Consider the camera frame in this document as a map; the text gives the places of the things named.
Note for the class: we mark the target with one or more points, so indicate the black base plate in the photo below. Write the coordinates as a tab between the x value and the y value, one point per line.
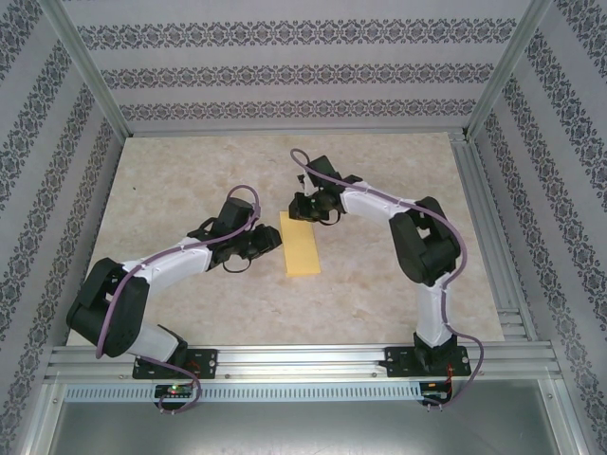
208	362
396	362

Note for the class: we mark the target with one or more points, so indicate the long aluminium mounting rail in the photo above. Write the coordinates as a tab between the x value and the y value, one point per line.
303	360

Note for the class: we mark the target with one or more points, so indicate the aluminium frame post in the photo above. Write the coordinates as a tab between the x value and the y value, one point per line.
511	61
86	61

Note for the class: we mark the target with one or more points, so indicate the thin aluminium back rail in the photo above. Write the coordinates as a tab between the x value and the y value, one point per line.
284	132

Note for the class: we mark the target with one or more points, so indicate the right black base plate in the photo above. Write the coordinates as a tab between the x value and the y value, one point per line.
396	362

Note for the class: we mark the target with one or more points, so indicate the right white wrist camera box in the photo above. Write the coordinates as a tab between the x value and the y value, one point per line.
300	178

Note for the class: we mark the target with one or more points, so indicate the small controller board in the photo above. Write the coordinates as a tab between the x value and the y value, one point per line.
175	390
434	386

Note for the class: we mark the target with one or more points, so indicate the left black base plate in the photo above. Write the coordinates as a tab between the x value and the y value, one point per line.
208	362

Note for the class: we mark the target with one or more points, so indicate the yellow square paper sheet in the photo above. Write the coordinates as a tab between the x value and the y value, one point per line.
301	251

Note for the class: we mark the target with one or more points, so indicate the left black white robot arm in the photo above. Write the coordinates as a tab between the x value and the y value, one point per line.
118	313

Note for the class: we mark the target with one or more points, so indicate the aluminium side rail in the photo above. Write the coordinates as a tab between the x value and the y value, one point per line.
474	180

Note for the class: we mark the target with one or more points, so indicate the right small controller board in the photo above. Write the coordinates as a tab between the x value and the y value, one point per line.
434	386

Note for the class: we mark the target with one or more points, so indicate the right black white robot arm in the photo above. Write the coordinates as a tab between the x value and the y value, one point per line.
422	251

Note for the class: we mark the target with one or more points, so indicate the left aluminium frame post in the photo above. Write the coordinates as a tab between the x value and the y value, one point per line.
86	61

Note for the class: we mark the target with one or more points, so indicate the grey metal sheet panel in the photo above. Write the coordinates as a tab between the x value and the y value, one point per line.
303	431

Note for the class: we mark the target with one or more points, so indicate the left small controller board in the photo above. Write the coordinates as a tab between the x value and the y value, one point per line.
175	390

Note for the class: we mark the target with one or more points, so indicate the right aluminium frame post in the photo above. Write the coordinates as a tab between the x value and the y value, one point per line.
511	61

